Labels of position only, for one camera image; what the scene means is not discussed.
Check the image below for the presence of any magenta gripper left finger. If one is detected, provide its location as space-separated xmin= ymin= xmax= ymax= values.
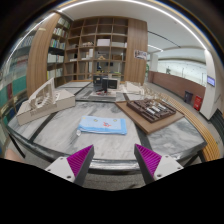
xmin=46 ymin=145 xmax=94 ymax=186

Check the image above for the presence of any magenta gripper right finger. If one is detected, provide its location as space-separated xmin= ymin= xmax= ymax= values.
xmin=134 ymin=144 xmax=182 ymax=184

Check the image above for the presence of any light blue folded towel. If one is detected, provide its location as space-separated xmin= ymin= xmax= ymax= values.
xmin=78 ymin=116 xmax=127 ymax=135

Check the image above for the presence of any wooden model base board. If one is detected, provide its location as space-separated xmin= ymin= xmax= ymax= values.
xmin=116 ymin=99 xmax=184 ymax=134

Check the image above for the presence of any dark brown architectural model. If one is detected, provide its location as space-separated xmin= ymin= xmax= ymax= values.
xmin=126 ymin=99 xmax=176 ymax=123

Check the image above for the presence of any white architectural model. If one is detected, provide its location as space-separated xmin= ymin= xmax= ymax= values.
xmin=16 ymin=78 xmax=75 ymax=125

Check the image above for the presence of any dark grey bin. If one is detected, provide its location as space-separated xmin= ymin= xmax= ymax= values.
xmin=184 ymin=91 xmax=193 ymax=104

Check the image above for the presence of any red bin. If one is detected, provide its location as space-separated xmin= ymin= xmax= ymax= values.
xmin=193 ymin=96 xmax=203 ymax=111

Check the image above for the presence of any small white building model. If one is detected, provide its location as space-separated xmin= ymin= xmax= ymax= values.
xmin=125 ymin=82 xmax=142 ymax=94

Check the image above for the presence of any side bookshelf with books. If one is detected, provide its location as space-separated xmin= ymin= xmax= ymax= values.
xmin=47 ymin=16 xmax=70 ymax=86

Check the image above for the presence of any poster on wooden panel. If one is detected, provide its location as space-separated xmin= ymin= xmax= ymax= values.
xmin=134 ymin=50 xmax=147 ymax=60

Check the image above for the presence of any wall screen display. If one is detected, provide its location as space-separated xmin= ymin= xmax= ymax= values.
xmin=207 ymin=76 xmax=215 ymax=87

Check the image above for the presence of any wooden bookshelf wall unit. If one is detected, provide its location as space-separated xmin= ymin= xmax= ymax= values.
xmin=64 ymin=16 xmax=128 ymax=82

